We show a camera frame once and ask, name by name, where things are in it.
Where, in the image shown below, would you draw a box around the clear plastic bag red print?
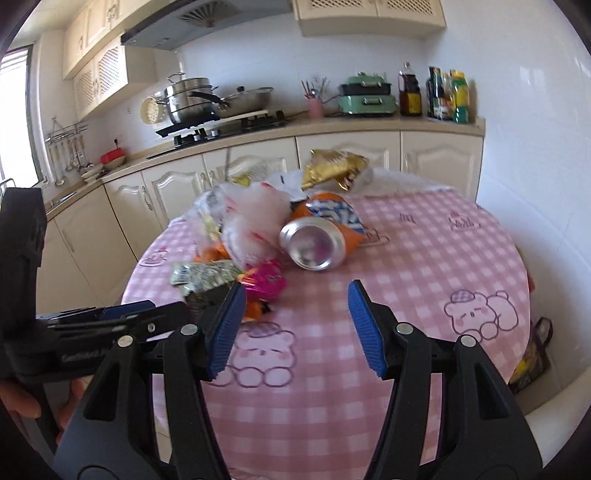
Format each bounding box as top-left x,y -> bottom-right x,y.
217,182 -> 293,269

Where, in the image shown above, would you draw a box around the dark oil bottle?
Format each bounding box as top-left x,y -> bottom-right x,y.
398,61 -> 423,116

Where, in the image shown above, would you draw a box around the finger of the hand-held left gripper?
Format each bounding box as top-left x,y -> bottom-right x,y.
36,300 -> 156,325
108,302 -> 192,344

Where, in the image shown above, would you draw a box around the beige kitchen countertop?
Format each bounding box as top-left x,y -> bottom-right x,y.
41,113 -> 486,217

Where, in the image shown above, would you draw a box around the grey range hood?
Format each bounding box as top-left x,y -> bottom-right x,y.
121,0 -> 294,51

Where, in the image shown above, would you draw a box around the cream base cabinets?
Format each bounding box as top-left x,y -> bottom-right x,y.
34,131 -> 485,315

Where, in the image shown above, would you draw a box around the cream wall cabinet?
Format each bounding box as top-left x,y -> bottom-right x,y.
73,41 -> 131,121
62,0 -> 139,79
292,0 -> 448,38

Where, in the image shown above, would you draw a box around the dark shopping bag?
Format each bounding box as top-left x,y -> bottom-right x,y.
508,318 -> 553,394

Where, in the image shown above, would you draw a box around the crumpled clear wrapper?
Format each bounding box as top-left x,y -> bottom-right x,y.
187,189 -> 227,241

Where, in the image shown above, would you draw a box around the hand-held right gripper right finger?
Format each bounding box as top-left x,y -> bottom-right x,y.
347,279 -> 541,480

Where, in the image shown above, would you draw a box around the bundle of chopsticks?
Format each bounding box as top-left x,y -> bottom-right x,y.
301,76 -> 331,100

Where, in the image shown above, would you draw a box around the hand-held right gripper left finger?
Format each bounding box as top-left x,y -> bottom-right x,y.
53,281 -> 247,480

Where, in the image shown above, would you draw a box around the green yellow bottle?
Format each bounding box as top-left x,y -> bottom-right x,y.
450,69 -> 471,124

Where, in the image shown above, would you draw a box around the green electric grill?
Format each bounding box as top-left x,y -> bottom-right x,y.
337,71 -> 399,116

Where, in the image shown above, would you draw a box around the gold snack bag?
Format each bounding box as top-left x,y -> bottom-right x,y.
300,148 -> 370,192

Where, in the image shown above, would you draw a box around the cream perforated plate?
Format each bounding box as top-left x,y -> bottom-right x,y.
141,96 -> 162,125

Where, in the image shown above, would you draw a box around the magenta snack wrapper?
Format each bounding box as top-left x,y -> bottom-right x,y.
240,258 -> 287,303

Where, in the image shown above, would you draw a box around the dark sauce bottle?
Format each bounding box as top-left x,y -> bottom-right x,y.
427,66 -> 444,118

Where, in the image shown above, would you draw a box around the black gas stove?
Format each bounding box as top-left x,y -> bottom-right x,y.
147,111 -> 296,160

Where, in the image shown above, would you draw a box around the steel steamer pot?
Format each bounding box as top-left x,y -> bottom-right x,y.
154,73 -> 219,125

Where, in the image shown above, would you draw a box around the pink checked tablecloth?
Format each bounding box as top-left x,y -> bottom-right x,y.
121,191 -> 532,480

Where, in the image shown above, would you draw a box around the kitchen window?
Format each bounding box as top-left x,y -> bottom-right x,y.
0,44 -> 47,185

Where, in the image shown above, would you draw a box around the silver drink can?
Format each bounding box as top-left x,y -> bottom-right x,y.
278,217 -> 348,272

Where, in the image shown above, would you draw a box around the brown sauce bottle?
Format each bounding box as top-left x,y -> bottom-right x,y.
438,71 -> 455,121

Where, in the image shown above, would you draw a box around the person's left hand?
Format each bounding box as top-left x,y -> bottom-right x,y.
0,376 -> 87,432

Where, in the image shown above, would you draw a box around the pale green barcode wrapper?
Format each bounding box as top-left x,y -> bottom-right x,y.
171,259 -> 243,294

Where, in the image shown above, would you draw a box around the orange soda can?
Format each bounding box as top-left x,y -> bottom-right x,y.
288,191 -> 377,257

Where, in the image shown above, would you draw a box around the white paper wrapper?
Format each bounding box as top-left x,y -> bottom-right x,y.
268,172 -> 305,200

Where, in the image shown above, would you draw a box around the hanging utensil rack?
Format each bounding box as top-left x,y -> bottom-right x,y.
45,117 -> 90,185

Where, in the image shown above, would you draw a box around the steel frying pan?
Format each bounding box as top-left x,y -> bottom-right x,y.
187,85 -> 275,120

